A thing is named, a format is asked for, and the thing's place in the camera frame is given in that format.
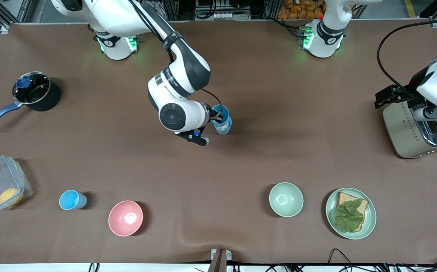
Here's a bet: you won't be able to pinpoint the pink bowl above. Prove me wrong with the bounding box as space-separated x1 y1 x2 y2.
108 200 144 237

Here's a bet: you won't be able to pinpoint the plain light blue cup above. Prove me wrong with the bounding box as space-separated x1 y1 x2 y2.
59 190 88 210
210 105 230 125

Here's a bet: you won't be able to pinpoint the glass lid with blue knob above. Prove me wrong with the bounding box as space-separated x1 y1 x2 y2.
13 73 50 105

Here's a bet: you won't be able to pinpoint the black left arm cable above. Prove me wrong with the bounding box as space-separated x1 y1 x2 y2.
377 20 437 100

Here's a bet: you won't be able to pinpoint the orange snack bags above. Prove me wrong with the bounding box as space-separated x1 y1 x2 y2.
278 0 326 20

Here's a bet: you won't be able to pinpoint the blue cup with white inside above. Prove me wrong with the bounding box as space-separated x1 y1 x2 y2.
214 116 233 135

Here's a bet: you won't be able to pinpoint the orange food piece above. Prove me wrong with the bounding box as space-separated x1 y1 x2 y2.
0 188 24 206

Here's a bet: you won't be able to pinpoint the brown bread slice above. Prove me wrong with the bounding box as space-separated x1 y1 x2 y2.
335 192 369 232

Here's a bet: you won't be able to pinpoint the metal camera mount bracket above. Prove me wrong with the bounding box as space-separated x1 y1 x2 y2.
211 249 232 272

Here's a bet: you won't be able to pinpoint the looped black cable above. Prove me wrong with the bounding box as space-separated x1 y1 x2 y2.
328 248 355 272

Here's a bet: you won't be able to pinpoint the green lettuce leaf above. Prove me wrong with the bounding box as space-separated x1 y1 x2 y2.
334 199 365 232

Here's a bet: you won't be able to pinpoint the pale green bowl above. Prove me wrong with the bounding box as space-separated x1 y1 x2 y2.
269 182 304 218

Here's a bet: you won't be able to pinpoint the pale green plate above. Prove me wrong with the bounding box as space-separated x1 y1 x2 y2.
325 188 377 240

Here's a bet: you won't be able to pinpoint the beige and chrome toaster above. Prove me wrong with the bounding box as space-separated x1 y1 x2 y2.
383 100 437 159

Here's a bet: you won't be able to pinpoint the black saucepan with blue handle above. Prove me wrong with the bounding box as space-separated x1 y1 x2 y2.
0 71 62 130

